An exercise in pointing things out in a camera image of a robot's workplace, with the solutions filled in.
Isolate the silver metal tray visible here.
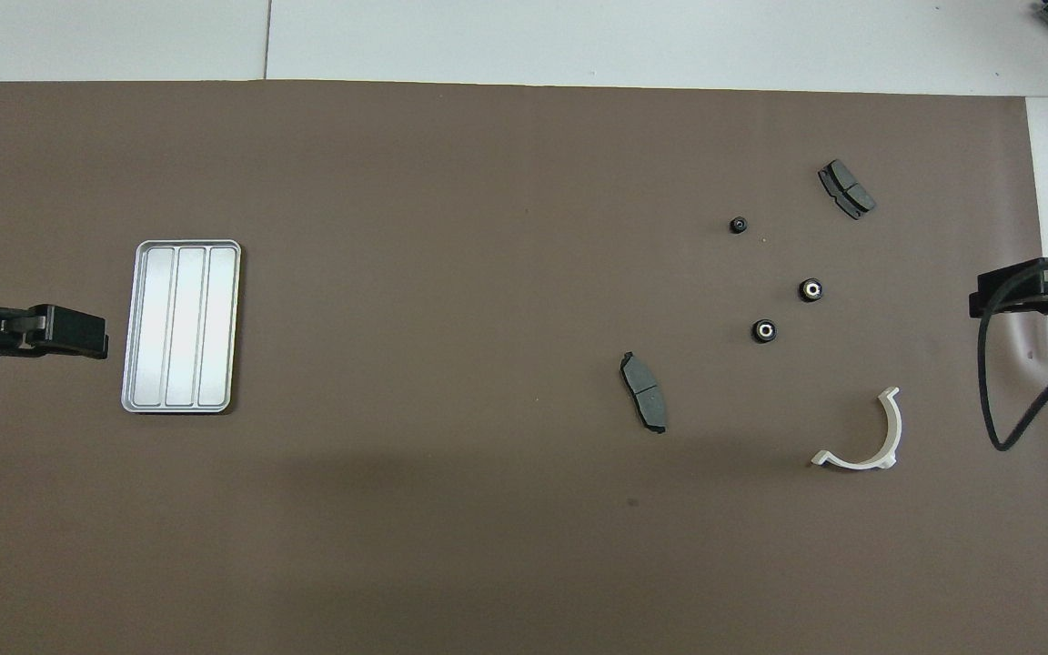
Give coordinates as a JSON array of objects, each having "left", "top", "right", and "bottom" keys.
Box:
[{"left": 121, "top": 239, "right": 243, "bottom": 415}]

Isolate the short dark grey brake pad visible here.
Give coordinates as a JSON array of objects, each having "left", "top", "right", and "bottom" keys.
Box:
[{"left": 818, "top": 159, "right": 877, "bottom": 221}]

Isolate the long dark grey brake pad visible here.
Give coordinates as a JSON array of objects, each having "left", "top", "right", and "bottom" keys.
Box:
[{"left": 620, "top": 351, "right": 669, "bottom": 435}]

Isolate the brown paper table mat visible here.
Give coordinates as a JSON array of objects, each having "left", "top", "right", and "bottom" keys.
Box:
[{"left": 0, "top": 80, "right": 1048, "bottom": 655}]

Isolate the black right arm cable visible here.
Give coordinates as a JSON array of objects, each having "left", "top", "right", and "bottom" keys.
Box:
[{"left": 979, "top": 255, "right": 1048, "bottom": 453}]

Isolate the white plastic half-ring clamp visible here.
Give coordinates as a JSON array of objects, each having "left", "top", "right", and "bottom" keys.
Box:
[{"left": 811, "top": 387, "right": 903, "bottom": 471}]

